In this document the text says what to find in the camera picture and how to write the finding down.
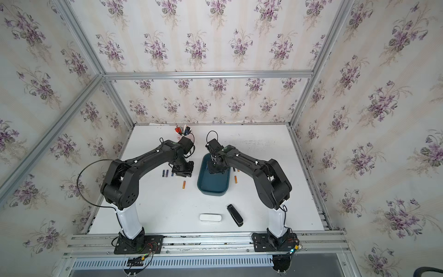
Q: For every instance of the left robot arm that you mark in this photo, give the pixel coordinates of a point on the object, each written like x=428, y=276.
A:
x=125, y=179

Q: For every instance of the white eraser case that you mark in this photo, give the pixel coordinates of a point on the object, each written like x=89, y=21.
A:
x=210, y=217

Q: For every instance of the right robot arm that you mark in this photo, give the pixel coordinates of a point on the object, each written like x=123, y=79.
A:
x=272, y=185

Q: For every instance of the teal plastic storage box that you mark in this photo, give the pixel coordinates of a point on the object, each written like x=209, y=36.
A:
x=212, y=184

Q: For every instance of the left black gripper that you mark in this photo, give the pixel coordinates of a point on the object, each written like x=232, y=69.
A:
x=188, y=172

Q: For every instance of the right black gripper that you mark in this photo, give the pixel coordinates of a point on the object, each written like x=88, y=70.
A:
x=211, y=170

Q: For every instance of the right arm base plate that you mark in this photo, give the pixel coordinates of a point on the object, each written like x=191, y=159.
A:
x=267, y=242

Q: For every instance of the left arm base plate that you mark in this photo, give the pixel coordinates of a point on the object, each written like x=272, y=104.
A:
x=142, y=244

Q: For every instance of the pens in cup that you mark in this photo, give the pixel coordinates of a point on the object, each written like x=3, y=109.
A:
x=183, y=130

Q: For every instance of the black stapler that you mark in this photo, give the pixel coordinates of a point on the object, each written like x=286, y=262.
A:
x=235, y=215

